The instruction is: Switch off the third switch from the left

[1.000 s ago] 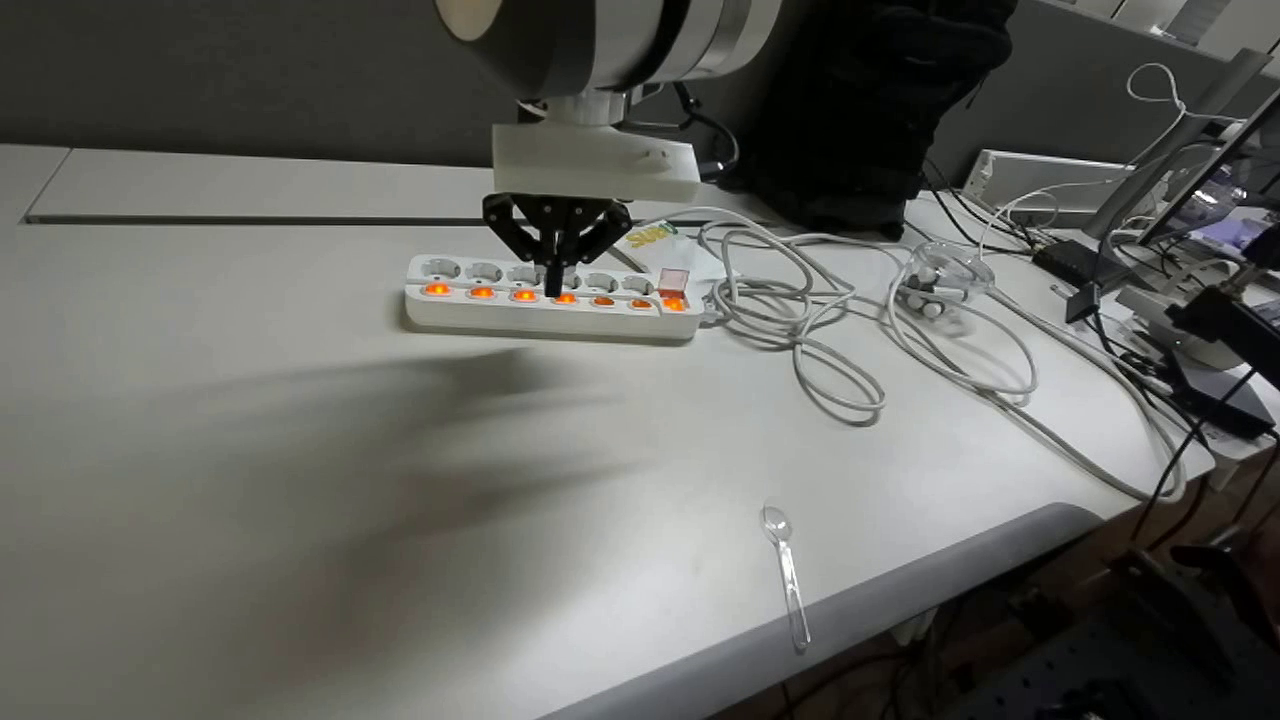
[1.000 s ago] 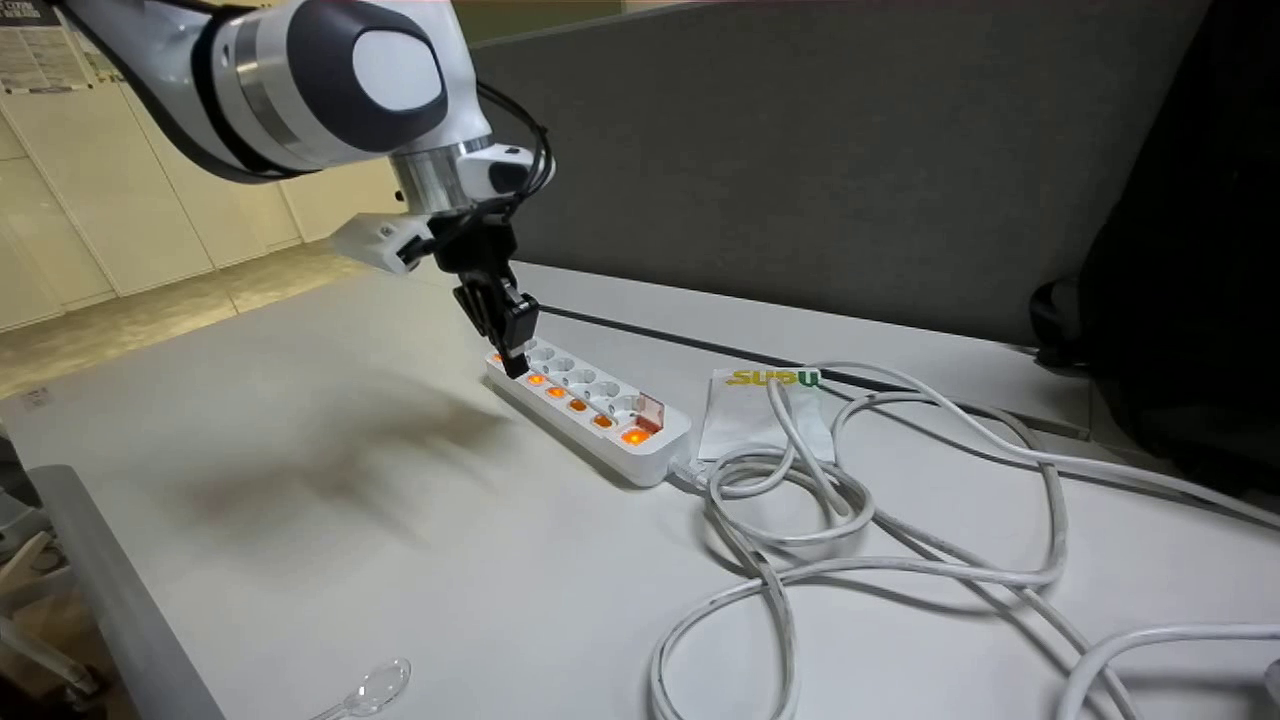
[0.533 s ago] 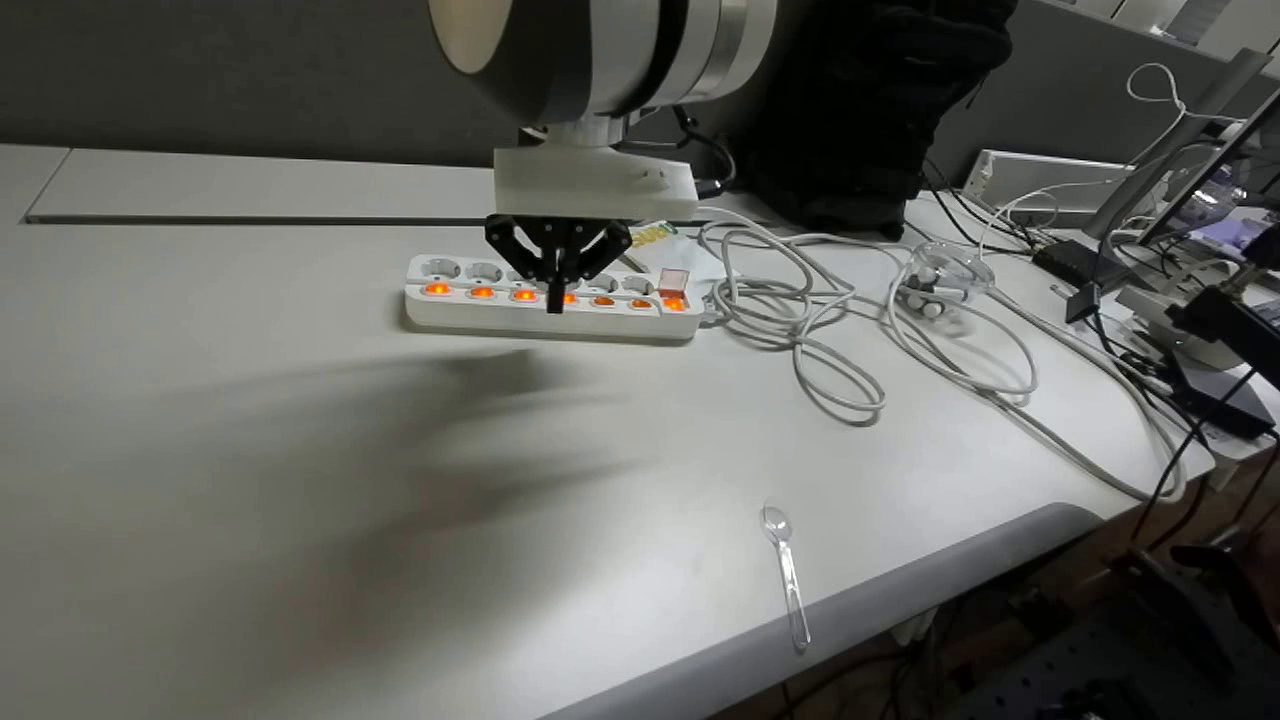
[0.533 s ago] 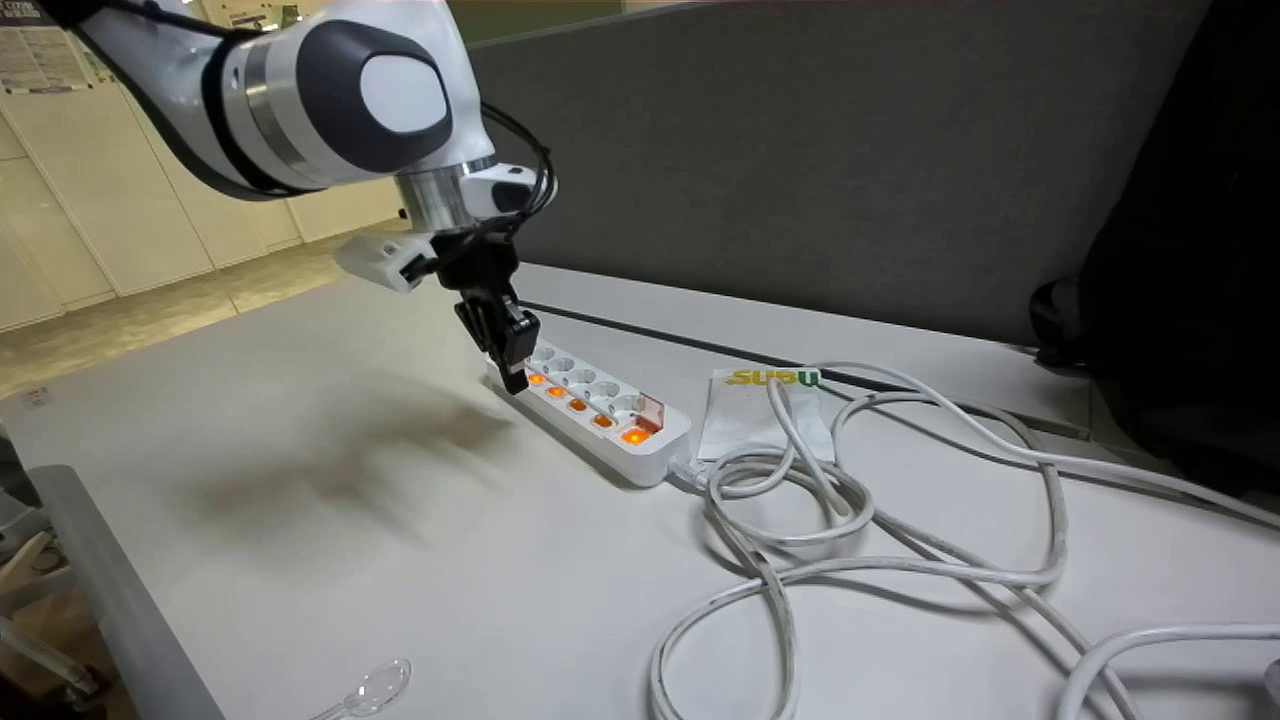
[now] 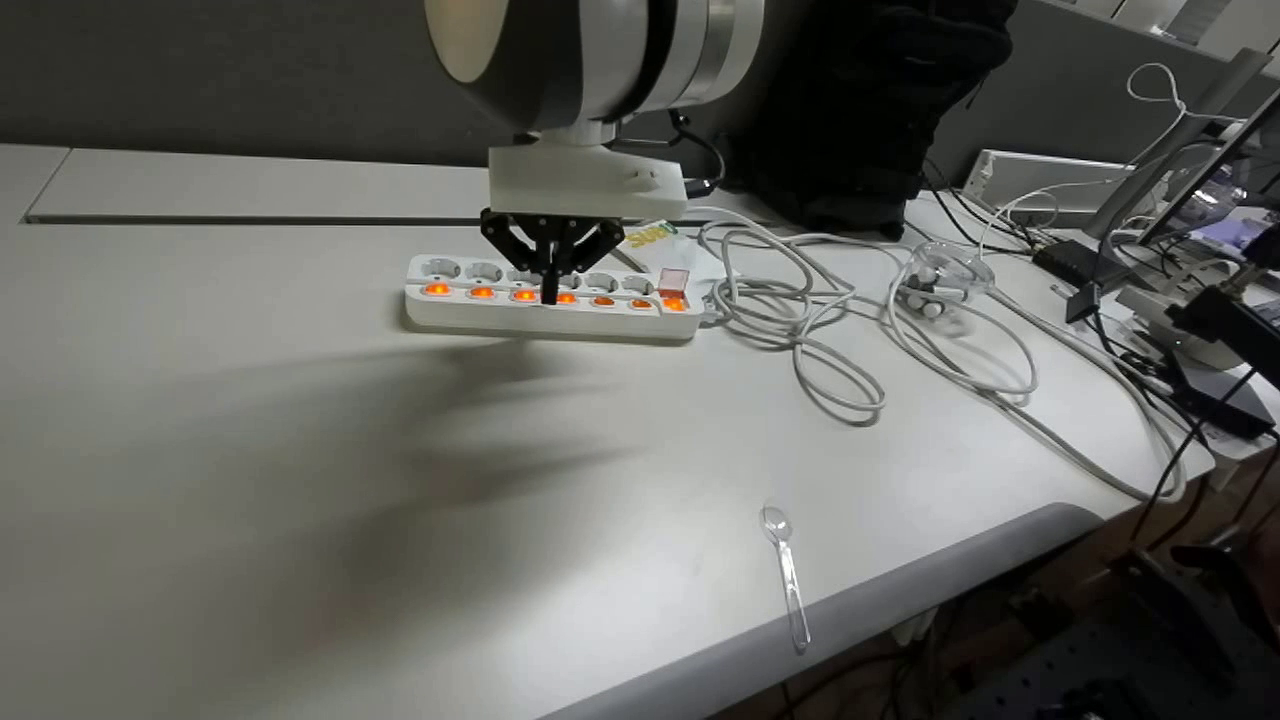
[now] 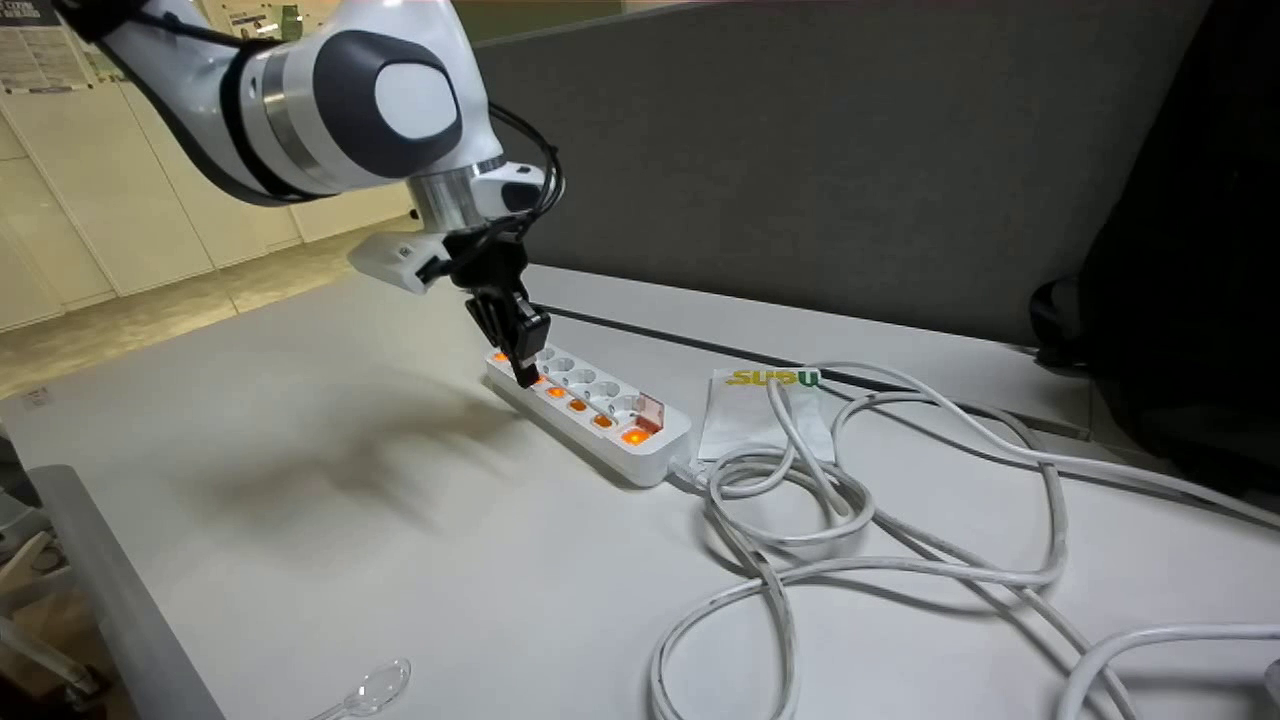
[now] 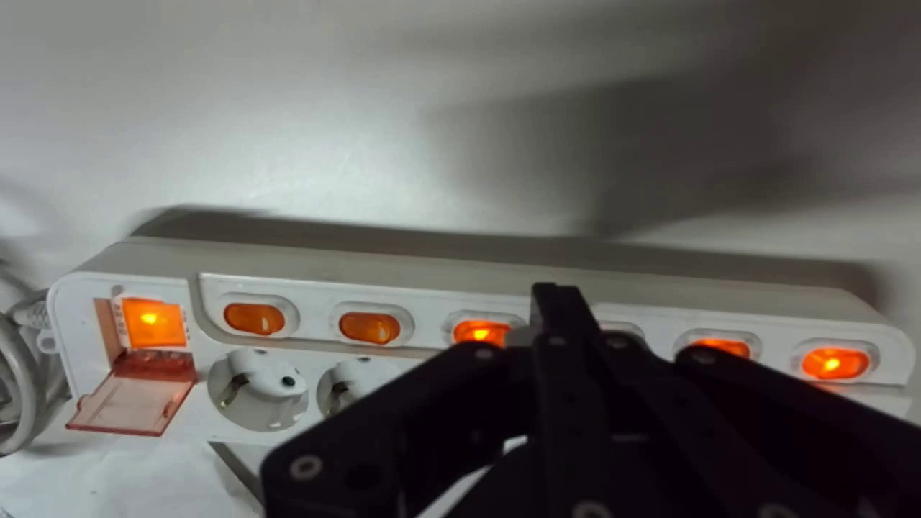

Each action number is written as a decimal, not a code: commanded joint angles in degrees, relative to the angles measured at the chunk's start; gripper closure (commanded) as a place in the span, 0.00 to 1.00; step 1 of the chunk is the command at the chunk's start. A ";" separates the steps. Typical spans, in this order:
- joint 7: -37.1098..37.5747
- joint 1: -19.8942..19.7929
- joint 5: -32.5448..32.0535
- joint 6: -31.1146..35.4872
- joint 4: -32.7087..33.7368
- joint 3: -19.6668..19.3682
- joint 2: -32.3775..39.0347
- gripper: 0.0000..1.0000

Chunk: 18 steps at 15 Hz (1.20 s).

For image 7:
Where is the white multi-socket power strip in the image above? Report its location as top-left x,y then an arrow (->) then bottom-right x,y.
42,232 -> 921,457

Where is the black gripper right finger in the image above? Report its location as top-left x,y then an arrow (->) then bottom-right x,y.
563,283 -> 921,518

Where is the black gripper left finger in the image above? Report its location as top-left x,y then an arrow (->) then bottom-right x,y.
258,283 -> 576,518

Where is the white power strip cable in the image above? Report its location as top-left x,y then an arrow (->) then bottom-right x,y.
0,273 -> 73,461

